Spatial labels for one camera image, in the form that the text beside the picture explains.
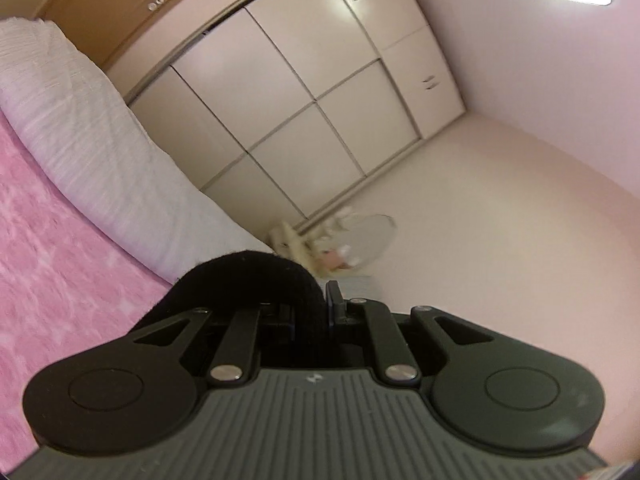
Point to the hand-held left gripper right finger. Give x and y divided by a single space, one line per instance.
334 302

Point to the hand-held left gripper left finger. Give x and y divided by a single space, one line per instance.
239 341

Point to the black garment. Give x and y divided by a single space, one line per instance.
250 276

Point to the round standing fan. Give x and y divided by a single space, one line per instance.
372 237

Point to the pink fluffy blanket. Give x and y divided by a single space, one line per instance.
55 280

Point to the cream sliding-door wardrobe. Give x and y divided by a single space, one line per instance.
280 85

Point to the white pillow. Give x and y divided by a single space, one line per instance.
95 125

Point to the wooden door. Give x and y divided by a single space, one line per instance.
95 5

